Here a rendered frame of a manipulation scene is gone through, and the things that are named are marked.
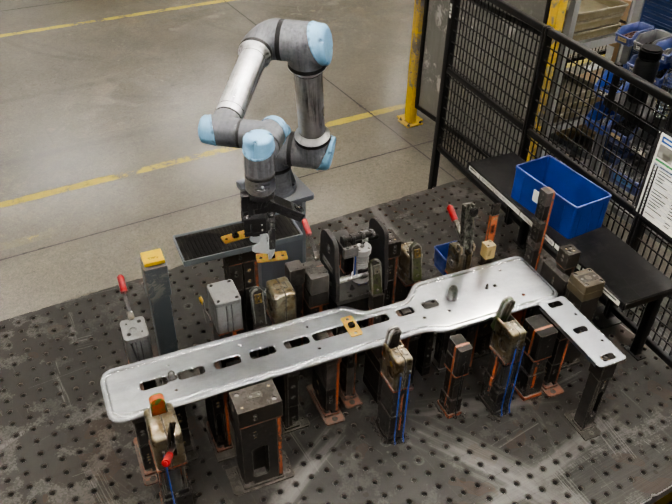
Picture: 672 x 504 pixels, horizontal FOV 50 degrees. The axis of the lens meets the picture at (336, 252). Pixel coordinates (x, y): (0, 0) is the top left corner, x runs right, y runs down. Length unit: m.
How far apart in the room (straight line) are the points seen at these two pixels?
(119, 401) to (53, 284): 2.11
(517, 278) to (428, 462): 0.65
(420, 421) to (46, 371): 1.21
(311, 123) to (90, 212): 2.47
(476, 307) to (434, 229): 0.87
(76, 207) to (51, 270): 0.60
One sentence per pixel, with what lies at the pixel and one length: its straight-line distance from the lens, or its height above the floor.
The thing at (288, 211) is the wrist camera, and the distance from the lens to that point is 1.84.
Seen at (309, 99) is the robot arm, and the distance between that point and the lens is 2.21.
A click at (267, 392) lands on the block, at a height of 1.03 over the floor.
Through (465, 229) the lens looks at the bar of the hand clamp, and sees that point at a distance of 2.31.
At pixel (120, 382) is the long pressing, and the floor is 1.00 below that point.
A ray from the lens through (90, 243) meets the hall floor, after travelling 4.26.
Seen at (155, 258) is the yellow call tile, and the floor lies 1.16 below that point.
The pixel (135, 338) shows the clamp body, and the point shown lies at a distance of 2.05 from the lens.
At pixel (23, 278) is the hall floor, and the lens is 4.12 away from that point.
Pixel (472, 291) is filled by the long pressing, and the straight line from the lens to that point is 2.28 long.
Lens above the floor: 2.46
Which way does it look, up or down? 38 degrees down
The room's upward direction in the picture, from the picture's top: 2 degrees clockwise
